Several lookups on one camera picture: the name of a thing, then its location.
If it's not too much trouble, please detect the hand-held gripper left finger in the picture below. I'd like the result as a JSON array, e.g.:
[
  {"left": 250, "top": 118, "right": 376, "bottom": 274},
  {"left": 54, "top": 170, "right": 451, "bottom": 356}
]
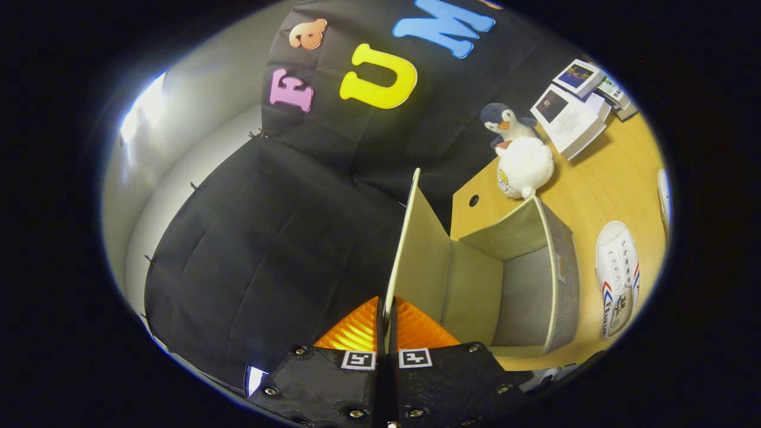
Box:
[{"left": 247, "top": 296, "right": 390, "bottom": 428}]

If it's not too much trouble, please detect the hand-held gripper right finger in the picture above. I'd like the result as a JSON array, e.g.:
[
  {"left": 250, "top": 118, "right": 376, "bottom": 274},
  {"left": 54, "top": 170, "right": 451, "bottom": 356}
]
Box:
[{"left": 389, "top": 296, "right": 530, "bottom": 428}]

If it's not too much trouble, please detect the white book blue picture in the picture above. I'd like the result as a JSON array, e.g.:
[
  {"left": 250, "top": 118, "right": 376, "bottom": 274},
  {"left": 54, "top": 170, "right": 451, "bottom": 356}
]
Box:
[{"left": 553, "top": 58, "right": 606, "bottom": 99}]

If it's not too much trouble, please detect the book with teal cover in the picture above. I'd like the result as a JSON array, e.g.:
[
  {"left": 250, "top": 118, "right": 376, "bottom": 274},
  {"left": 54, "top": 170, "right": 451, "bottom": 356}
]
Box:
[{"left": 598, "top": 76, "right": 631, "bottom": 111}]

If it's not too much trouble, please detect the white striped canvas shoe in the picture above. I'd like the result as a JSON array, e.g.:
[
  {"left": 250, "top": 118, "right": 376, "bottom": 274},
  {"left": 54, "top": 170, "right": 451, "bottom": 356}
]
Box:
[
  {"left": 657, "top": 168, "right": 672, "bottom": 232},
  {"left": 596, "top": 221, "right": 641, "bottom": 341}
]

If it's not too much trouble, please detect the plain white book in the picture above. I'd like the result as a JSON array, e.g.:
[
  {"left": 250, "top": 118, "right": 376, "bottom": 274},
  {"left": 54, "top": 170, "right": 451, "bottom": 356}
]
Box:
[{"left": 586, "top": 92, "right": 612, "bottom": 119}]

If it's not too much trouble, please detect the grey fabric storage box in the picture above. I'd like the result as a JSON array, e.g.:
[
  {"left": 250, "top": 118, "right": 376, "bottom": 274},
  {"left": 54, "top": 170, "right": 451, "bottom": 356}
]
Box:
[{"left": 383, "top": 168, "right": 580, "bottom": 360}]

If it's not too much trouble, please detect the grey penguin plush toy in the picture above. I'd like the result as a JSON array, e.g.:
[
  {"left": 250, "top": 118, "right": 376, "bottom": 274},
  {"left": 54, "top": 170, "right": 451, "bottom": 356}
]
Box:
[{"left": 480, "top": 103, "right": 539, "bottom": 148}]

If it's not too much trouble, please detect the thick white book dark picture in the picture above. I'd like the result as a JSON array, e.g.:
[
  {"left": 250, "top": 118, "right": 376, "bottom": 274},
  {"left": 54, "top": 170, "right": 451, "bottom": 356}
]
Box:
[{"left": 530, "top": 83, "right": 608, "bottom": 161}]

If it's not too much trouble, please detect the white round plush toy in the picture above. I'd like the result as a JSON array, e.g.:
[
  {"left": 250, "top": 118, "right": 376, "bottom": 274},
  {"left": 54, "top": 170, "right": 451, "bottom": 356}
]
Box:
[{"left": 496, "top": 137, "right": 555, "bottom": 200}]

